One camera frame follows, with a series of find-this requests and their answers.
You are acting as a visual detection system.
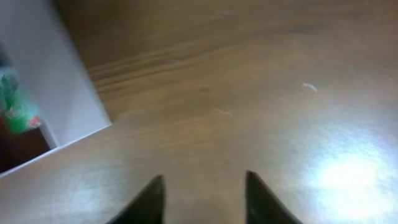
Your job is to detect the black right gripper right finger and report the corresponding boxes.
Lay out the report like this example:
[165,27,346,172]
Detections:
[245,170,302,224]

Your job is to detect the white cardboard box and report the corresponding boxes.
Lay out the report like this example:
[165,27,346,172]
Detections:
[1,0,111,175]

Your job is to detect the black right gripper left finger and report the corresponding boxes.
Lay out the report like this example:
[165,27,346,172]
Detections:
[107,175,165,224]

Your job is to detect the green soap packet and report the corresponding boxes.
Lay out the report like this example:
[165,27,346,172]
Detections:
[1,67,42,134]

